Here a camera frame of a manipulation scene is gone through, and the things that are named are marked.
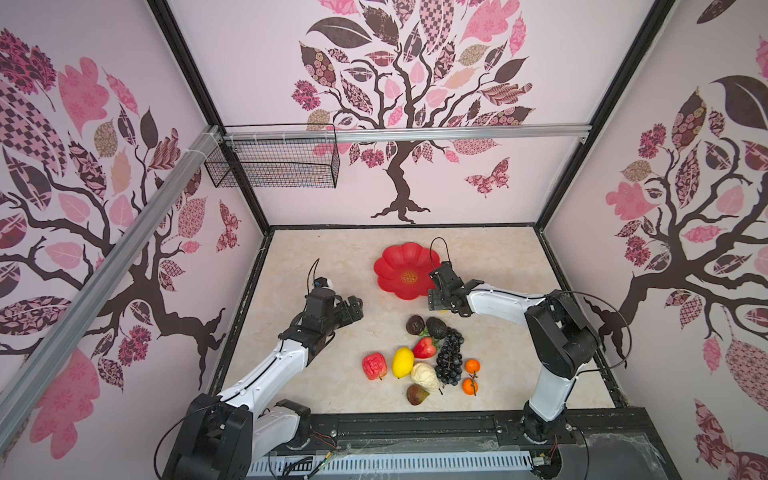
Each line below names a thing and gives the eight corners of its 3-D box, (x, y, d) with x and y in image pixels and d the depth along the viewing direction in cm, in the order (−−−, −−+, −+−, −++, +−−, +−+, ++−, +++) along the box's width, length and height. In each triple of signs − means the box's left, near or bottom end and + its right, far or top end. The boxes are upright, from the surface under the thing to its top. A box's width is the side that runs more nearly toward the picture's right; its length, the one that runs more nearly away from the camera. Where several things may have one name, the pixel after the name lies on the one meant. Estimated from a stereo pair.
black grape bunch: (433, 379, 83) (434, 375, 80) (440, 331, 92) (442, 326, 90) (458, 386, 82) (460, 382, 79) (463, 336, 91) (465, 331, 88)
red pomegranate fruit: (363, 380, 83) (361, 374, 79) (364, 359, 87) (363, 352, 83) (387, 380, 83) (387, 374, 79) (387, 359, 87) (387, 352, 83)
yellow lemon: (392, 379, 83) (392, 374, 80) (392, 352, 88) (392, 347, 85) (414, 379, 83) (415, 374, 80) (413, 352, 88) (414, 347, 85)
